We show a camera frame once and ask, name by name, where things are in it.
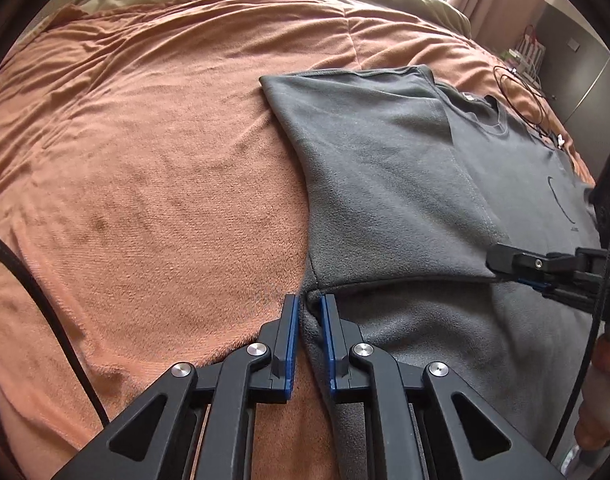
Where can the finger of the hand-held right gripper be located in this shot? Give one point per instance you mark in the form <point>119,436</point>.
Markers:
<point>575,295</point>
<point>537,263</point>

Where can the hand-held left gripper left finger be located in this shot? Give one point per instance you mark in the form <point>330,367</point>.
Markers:
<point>291,340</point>

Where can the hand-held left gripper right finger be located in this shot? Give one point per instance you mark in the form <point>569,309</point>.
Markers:
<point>330,340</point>

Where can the grey t-shirt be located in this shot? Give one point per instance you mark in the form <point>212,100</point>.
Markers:
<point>385,185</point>

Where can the person's right hand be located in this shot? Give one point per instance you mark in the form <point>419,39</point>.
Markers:
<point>602,410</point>

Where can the white earbuds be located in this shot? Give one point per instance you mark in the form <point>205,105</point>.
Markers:
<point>560,141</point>

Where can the grey wardrobe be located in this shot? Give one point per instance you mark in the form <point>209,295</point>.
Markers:
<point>580,70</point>

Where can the striped paper bag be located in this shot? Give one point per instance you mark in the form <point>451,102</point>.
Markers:
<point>529,52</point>

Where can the orange blanket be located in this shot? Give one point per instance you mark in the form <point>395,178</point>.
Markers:
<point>160,160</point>

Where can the pink curtain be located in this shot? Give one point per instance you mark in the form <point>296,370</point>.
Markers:
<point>490,0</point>

